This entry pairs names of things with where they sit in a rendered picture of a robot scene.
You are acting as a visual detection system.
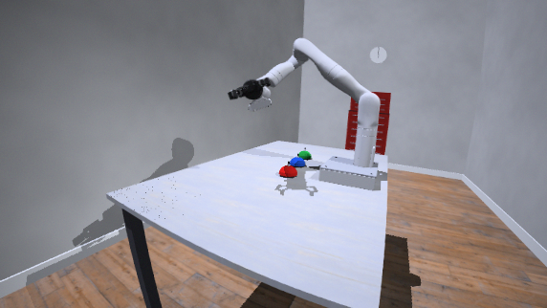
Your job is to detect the blue bell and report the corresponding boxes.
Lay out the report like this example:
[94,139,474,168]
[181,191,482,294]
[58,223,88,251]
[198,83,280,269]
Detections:
[290,153,305,167]

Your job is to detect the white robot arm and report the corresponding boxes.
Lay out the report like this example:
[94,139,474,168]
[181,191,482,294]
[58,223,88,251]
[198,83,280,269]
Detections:
[249,38,381,168]

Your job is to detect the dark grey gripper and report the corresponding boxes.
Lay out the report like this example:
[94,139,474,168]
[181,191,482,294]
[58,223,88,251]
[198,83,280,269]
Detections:
[229,77,271,99]

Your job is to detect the green dome bell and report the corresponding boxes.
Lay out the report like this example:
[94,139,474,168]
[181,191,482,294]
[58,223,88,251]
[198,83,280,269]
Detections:
[298,147,312,160]

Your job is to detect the red dome bell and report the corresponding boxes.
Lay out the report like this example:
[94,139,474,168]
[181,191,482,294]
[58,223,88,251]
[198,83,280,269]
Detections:
[279,162,297,178]

